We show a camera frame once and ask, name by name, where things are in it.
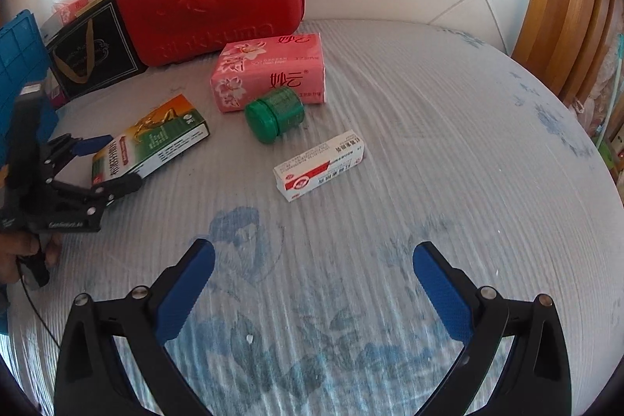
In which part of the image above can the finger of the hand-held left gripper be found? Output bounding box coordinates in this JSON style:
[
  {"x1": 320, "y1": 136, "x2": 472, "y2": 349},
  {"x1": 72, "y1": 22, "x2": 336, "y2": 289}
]
[
  {"x1": 41, "y1": 133, "x2": 114, "y2": 175},
  {"x1": 46, "y1": 173, "x2": 143, "y2": 207}
]

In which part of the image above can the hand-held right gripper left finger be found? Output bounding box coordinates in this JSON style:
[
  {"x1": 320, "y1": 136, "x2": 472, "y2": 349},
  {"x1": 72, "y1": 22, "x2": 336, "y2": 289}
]
[{"x1": 55, "y1": 239, "x2": 216, "y2": 416}]

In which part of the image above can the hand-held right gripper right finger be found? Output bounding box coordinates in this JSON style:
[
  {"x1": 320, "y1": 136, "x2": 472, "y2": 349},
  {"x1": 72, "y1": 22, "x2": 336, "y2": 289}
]
[{"x1": 412, "y1": 241, "x2": 572, "y2": 416}]

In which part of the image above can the green and orange box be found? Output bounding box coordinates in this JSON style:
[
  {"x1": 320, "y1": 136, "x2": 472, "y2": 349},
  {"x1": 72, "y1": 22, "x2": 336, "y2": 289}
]
[{"x1": 90, "y1": 95, "x2": 211, "y2": 188}]

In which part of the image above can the blue plastic storage crate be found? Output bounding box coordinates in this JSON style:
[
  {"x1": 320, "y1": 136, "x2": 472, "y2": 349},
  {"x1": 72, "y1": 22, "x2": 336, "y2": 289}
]
[{"x1": 0, "y1": 10, "x2": 62, "y2": 168}]

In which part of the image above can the person's left hand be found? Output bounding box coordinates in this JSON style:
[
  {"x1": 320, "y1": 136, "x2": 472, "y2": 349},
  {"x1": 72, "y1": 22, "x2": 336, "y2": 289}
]
[{"x1": 0, "y1": 233, "x2": 63, "y2": 285}]

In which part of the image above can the black gift box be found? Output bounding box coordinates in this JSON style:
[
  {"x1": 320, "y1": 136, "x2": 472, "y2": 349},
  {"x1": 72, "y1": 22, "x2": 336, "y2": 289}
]
[{"x1": 46, "y1": 0, "x2": 148, "y2": 101}]

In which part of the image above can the pink tissue box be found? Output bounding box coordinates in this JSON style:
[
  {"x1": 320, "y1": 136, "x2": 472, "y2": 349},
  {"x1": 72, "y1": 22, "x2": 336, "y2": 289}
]
[{"x1": 49, "y1": 0, "x2": 93, "y2": 27}]

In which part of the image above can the green round jar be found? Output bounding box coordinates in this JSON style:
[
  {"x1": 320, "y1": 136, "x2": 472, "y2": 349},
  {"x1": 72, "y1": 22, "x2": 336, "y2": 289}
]
[{"x1": 244, "y1": 87, "x2": 305, "y2": 145}]

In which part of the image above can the red and white box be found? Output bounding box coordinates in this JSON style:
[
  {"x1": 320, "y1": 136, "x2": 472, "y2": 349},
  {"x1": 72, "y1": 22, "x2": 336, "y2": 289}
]
[{"x1": 273, "y1": 131, "x2": 367, "y2": 202}]

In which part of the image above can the pink floral tissue pack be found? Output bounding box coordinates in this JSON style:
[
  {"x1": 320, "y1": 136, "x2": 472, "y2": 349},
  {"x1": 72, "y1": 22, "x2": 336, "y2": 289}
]
[{"x1": 209, "y1": 32, "x2": 326, "y2": 113}]

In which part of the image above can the black cable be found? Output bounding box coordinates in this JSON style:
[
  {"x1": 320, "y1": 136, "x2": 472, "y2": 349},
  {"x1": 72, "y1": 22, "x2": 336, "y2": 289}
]
[{"x1": 17, "y1": 267, "x2": 62, "y2": 351}]

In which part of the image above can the wooden headboard post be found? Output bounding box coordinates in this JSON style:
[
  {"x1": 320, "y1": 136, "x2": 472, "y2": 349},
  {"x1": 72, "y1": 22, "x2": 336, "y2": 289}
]
[{"x1": 509, "y1": 0, "x2": 620, "y2": 105}]

